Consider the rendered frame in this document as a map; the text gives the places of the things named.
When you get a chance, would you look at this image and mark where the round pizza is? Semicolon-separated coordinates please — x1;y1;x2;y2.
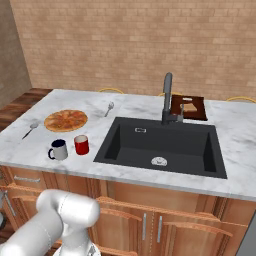
43;109;89;133

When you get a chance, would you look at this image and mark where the dark grey tap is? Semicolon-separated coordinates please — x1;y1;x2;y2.
161;72;185;126

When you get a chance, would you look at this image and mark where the grey appliance side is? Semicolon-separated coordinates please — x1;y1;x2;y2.
235;213;256;256

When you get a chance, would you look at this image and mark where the silver fork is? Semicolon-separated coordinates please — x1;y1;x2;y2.
103;101;115;118

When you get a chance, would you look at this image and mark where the white mug with dark handle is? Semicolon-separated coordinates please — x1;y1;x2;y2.
47;138;69;162

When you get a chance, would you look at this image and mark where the yellow chair back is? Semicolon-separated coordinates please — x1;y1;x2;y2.
157;91;184;98
97;87;125;95
225;96;256;104

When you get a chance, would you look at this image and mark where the wooden cupboard door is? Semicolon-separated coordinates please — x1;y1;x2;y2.
87;196;157;256
0;182;48;232
155;211;249;256

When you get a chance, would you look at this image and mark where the red cup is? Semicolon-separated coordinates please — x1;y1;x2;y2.
73;134;90;156

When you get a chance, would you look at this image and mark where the silver cupboard door handle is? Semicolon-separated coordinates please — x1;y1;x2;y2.
156;215;164;244
142;212;148;242
3;190;17;218

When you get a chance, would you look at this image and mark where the wooden drawer front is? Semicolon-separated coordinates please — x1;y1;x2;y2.
7;166;49;192

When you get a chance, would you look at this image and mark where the dark grey sink basin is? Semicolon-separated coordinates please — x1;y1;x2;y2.
93;116;228;180

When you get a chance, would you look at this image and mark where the dark brown cutting board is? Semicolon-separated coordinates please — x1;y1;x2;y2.
170;94;209;122

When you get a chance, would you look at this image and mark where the silver spoon with dark handle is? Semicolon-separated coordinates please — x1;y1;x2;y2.
21;121;40;141

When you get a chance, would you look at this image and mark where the silver drawer handle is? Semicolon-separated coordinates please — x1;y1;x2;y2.
13;175;42;185

